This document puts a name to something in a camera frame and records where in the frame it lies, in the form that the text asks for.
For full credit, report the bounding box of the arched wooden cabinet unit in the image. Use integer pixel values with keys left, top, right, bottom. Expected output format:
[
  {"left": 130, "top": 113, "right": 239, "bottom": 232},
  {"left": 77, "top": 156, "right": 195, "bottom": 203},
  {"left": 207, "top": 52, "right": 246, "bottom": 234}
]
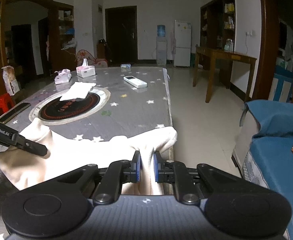
[{"left": 0, "top": 0, "right": 75, "bottom": 98}]

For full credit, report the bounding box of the pink tissue box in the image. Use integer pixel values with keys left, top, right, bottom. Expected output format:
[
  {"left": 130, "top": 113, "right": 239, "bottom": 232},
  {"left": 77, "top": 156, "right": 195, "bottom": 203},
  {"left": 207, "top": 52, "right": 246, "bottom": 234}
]
[{"left": 76, "top": 58, "right": 96, "bottom": 78}]

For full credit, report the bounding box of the red plastic stool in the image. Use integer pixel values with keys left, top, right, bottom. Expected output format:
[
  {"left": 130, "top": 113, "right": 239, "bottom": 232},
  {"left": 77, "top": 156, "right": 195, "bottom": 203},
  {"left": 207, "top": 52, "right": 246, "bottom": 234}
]
[{"left": 0, "top": 93, "right": 15, "bottom": 120}]

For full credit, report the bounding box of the white refrigerator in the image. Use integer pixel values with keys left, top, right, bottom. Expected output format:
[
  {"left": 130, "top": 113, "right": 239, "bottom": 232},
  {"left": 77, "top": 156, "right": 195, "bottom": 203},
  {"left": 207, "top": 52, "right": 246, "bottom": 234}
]
[{"left": 174, "top": 20, "right": 192, "bottom": 67}]

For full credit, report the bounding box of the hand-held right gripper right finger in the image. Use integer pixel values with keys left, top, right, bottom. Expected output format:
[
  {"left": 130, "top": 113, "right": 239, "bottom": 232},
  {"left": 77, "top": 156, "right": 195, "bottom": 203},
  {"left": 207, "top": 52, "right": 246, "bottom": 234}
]
[{"left": 154, "top": 151, "right": 247, "bottom": 205}]

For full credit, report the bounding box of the brown wooden side table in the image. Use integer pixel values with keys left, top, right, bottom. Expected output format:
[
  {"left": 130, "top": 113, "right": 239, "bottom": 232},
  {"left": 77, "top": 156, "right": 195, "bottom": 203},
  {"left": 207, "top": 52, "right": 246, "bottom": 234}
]
[{"left": 193, "top": 45, "right": 257, "bottom": 103}]

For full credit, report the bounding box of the dark wooden shelf cabinet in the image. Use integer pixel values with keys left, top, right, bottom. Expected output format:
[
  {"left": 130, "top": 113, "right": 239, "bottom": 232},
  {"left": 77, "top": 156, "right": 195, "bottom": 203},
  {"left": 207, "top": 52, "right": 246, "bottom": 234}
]
[{"left": 200, "top": 0, "right": 236, "bottom": 52}]

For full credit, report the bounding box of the dark wooden door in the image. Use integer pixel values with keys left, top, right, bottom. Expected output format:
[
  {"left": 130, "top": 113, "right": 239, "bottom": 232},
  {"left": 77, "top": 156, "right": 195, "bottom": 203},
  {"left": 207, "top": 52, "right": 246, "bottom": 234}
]
[{"left": 105, "top": 5, "right": 138, "bottom": 64}]

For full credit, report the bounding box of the pink children's play tent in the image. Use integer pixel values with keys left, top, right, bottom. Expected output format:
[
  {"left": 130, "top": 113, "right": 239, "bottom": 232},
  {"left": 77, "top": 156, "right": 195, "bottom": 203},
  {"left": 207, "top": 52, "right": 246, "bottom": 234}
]
[{"left": 76, "top": 49, "right": 108, "bottom": 68}]

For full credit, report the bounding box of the round built-in induction cooker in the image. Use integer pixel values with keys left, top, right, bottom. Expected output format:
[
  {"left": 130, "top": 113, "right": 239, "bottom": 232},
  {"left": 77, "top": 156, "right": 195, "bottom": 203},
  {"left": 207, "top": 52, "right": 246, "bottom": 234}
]
[{"left": 28, "top": 87, "right": 111, "bottom": 126}]

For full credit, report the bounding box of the white remote control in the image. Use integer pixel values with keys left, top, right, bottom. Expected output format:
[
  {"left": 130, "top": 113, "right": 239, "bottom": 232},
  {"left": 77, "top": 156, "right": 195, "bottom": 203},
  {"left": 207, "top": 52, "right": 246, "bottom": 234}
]
[{"left": 123, "top": 75, "right": 147, "bottom": 89}]

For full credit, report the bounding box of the black smartphone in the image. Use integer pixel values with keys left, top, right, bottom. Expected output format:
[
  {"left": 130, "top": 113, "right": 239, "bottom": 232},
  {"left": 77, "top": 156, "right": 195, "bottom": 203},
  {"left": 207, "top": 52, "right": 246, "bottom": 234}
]
[{"left": 0, "top": 102, "right": 31, "bottom": 124}]

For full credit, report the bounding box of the white printed paper sack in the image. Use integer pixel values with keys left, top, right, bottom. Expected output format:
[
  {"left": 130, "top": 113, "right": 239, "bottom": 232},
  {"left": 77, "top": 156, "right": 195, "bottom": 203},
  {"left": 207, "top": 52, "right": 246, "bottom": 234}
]
[{"left": 2, "top": 65, "right": 20, "bottom": 96}]

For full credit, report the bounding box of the water dispenser with blue bottle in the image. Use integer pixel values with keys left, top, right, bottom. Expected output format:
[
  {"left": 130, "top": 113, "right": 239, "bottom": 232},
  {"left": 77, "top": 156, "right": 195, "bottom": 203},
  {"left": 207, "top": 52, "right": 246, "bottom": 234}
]
[{"left": 156, "top": 24, "right": 167, "bottom": 65}]

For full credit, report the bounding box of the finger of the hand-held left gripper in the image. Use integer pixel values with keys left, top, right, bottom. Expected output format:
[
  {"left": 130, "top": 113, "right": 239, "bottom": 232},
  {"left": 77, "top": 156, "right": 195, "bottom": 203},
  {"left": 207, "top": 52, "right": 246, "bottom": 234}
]
[{"left": 11, "top": 133, "right": 48, "bottom": 157}]

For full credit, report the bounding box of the white tissue pack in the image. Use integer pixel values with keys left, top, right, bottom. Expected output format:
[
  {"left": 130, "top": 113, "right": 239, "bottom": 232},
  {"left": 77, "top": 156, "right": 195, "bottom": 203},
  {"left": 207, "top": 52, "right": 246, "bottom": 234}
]
[{"left": 54, "top": 69, "right": 72, "bottom": 85}]

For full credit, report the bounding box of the blue covered sofa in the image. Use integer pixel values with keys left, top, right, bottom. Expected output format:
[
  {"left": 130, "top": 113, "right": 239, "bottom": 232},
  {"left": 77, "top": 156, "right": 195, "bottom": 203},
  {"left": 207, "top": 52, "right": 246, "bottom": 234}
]
[{"left": 233, "top": 99, "right": 293, "bottom": 240}]

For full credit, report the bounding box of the white paper towel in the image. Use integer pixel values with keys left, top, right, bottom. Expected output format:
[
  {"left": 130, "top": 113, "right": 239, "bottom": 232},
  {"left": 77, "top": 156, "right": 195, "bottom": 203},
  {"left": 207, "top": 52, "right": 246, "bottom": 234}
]
[{"left": 59, "top": 81, "right": 97, "bottom": 102}]

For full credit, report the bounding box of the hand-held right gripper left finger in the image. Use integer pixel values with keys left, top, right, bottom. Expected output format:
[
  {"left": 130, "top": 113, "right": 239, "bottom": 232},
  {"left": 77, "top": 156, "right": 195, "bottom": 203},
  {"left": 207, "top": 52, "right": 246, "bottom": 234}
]
[{"left": 46, "top": 151, "right": 141, "bottom": 205}]

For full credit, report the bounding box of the blue storage cabinet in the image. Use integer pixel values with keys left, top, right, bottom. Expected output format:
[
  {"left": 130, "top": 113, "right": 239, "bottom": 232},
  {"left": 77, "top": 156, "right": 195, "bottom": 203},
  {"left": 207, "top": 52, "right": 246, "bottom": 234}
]
[{"left": 269, "top": 72, "right": 293, "bottom": 103}]

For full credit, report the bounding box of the cream knit garment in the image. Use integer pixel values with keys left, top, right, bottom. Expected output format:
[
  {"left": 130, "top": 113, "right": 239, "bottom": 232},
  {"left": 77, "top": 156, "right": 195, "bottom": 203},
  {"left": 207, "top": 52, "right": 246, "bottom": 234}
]
[{"left": 0, "top": 117, "right": 178, "bottom": 196}]

